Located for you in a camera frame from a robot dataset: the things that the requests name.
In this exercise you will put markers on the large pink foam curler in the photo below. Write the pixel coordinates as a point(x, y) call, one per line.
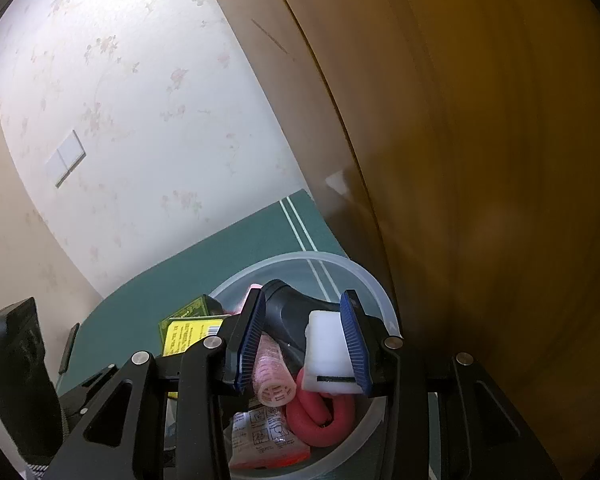
point(320, 425)

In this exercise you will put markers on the clear plastic bowl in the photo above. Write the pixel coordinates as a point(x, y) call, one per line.
point(350, 270)

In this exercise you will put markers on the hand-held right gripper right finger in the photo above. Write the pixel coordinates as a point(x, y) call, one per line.
point(355, 345)

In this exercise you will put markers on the dark green yellow box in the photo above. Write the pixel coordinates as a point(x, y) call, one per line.
point(190, 335)

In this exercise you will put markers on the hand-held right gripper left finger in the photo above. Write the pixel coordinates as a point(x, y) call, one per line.
point(247, 345)

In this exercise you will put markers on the brown wooden door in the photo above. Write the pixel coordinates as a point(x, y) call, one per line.
point(480, 160)

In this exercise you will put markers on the white wall switch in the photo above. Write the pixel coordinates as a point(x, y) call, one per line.
point(65, 157)

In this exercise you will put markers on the red and white packet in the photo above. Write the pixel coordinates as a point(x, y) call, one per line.
point(260, 435)

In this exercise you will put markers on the black flat bar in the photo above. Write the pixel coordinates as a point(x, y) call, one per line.
point(69, 347)

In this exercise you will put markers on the white plastic box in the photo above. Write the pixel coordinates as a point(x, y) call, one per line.
point(325, 350)

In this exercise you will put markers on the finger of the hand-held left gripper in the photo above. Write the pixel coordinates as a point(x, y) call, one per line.
point(87, 387)

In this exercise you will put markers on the black hair dryer nozzle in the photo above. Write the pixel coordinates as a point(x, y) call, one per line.
point(290, 315)

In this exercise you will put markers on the pale pink hair roller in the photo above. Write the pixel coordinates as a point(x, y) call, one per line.
point(237, 306)

